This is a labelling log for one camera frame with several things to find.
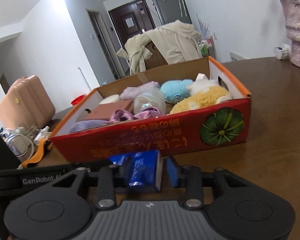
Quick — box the blue tissue pack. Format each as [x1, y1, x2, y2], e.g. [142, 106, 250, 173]
[109, 150, 163, 192]

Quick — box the white and yellow plush hamster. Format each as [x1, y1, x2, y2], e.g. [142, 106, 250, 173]
[170, 73, 232, 114]

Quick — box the pink satin scrunchie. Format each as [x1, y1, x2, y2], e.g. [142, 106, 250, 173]
[108, 107, 161, 124]

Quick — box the blue plush toy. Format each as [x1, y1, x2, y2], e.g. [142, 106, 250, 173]
[160, 79, 193, 105]

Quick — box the pink rectangular sponge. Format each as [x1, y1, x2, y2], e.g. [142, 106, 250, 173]
[84, 100, 133, 121]

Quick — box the light purple fluffy sock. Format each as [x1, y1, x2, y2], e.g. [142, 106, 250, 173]
[120, 81, 160, 100]

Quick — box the purple knitted cloth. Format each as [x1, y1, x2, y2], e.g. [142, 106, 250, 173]
[68, 120, 109, 133]

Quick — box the red cardboard box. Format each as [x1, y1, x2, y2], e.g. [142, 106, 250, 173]
[50, 57, 251, 162]

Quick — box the pink hard-shell suitcase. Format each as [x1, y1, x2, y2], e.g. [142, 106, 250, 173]
[0, 75, 56, 130]

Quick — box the red bucket on floor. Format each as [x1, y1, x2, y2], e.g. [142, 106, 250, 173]
[71, 94, 86, 106]

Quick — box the wooden chair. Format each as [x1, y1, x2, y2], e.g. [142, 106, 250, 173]
[145, 42, 167, 70]

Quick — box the small shelf with bottles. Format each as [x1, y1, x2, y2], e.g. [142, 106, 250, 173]
[199, 36, 216, 59]

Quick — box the beige jacket on chair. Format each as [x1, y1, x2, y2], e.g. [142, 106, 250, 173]
[116, 20, 202, 75]

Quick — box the small white bottle by vase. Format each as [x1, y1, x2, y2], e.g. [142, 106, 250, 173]
[274, 43, 291, 60]

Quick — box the dark brown entrance door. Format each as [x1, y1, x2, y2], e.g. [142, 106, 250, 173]
[109, 0, 155, 46]

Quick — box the grey refrigerator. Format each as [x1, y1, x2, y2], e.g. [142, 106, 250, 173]
[152, 0, 192, 25]

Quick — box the pink textured ceramic vase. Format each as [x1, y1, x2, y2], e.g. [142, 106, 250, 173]
[281, 0, 300, 68]

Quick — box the orange fabric strap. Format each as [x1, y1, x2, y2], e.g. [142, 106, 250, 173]
[20, 137, 53, 169]

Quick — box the white charger with cables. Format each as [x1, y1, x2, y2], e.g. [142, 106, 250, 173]
[0, 126, 51, 160]

